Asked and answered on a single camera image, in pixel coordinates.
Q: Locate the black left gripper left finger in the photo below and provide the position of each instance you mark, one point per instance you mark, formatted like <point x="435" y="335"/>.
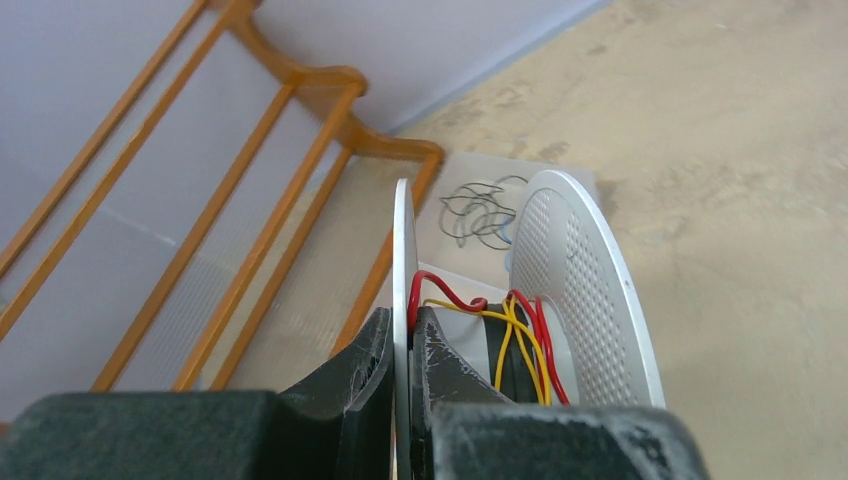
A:
<point x="335" y="423"/>

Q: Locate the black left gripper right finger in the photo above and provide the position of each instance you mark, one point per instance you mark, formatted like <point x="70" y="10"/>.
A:
<point x="462" y="428"/>

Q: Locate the clear plastic tray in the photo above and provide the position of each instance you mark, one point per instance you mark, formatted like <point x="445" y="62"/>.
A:
<point x="466" y="226"/>

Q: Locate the orange wooden rack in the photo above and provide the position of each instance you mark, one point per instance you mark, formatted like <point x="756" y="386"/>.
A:
<point x="164" y="167"/>

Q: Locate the grey cable spool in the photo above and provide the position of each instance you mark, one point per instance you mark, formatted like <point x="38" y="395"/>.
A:
<point x="564" y="255"/>

